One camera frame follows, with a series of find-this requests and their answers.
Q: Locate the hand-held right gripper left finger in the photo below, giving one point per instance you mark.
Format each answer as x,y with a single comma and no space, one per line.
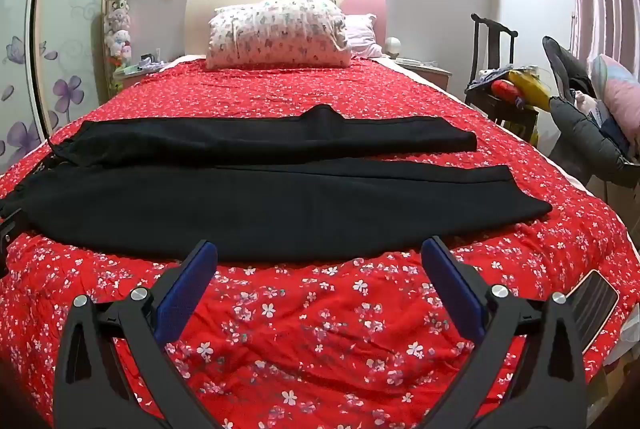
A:
186,289

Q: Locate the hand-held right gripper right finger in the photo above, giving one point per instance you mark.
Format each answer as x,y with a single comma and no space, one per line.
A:
450,280

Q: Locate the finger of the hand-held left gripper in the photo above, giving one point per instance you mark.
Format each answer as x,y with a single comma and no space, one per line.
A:
10,234

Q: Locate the black pants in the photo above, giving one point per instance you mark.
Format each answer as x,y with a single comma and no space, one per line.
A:
275,209

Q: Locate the red floral bedspread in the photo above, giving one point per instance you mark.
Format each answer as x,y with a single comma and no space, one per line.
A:
300,339

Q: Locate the red cloth bundle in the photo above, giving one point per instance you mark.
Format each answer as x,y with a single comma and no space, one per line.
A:
505,90

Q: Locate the pink bedside table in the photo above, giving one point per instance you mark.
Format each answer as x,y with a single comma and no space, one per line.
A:
430,74

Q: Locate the yellow cloth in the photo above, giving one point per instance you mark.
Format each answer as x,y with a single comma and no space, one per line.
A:
530,84

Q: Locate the stack of plush toys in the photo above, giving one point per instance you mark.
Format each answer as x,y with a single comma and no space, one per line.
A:
119,34

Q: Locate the wardrobe with purple flower print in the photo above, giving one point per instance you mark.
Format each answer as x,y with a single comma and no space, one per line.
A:
75,9

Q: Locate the white round lamp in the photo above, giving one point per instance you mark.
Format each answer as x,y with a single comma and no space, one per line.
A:
392,45

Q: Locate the dark wooden chair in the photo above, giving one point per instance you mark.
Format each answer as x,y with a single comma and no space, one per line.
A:
482,40

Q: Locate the pastel cushion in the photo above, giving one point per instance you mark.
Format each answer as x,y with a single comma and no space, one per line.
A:
620,84

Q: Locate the white floral pillow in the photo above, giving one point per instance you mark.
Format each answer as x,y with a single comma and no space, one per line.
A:
280,34

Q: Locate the cream and pink headboard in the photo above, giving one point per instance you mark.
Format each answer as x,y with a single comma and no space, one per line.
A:
200,9

